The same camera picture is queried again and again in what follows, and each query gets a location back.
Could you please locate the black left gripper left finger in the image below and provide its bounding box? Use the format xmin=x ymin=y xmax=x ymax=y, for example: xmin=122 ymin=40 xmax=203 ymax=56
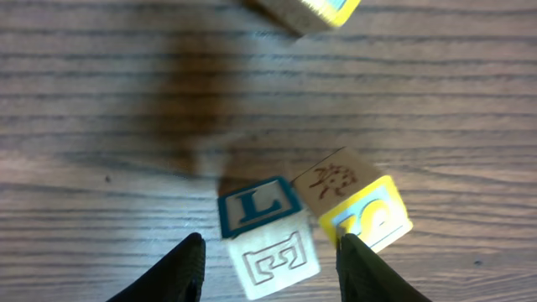
xmin=107 ymin=232 xmax=206 ymax=302

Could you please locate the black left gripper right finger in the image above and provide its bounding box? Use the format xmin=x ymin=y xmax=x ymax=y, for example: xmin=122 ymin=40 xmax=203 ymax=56
xmin=336 ymin=233 xmax=431 ymax=302

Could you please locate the yellow block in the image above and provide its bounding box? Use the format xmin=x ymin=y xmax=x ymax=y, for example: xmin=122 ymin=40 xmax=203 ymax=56
xmin=290 ymin=146 xmax=414 ymax=254
xmin=254 ymin=0 xmax=361 ymax=34

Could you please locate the white red-sided block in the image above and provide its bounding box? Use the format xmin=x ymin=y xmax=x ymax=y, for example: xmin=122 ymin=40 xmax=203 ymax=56
xmin=217 ymin=176 xmax=321 ymax=300

